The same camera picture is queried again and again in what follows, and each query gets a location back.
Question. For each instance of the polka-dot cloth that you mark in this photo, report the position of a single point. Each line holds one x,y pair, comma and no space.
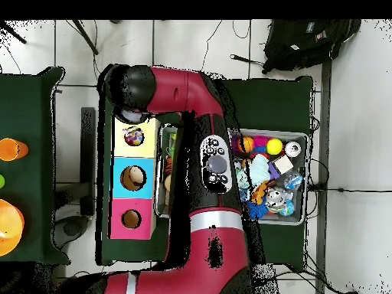
133,136

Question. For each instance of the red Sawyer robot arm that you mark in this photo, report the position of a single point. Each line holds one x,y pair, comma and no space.
208,245

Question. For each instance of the wooden box with three holes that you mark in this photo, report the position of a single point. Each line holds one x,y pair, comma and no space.
117,184

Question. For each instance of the clear mesh bin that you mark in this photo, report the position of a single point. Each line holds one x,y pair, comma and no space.
288,217

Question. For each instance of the small orange basketball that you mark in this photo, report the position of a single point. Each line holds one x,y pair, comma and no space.
246,144

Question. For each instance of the mint green cloth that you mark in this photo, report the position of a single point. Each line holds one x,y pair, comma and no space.
258,170

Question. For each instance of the pink spiky ball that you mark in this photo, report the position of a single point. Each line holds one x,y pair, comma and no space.
262,142

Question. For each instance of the silver drink can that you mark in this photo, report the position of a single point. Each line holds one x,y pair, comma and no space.
277,199

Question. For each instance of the grey round base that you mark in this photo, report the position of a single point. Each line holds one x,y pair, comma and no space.
70,229

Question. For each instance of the black backpack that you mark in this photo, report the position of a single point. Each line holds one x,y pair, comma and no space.
306,43

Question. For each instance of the dark green side tablecloth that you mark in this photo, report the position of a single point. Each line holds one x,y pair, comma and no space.
37,122

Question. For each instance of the black tripod leg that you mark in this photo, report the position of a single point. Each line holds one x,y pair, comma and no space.
86,37
13,33

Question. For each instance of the orange plastic cup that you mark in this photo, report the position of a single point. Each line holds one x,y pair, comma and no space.
12,149

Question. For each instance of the small green ball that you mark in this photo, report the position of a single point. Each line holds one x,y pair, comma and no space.
2,181

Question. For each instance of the orange plastic bowl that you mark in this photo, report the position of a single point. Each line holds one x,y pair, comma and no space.
9,226

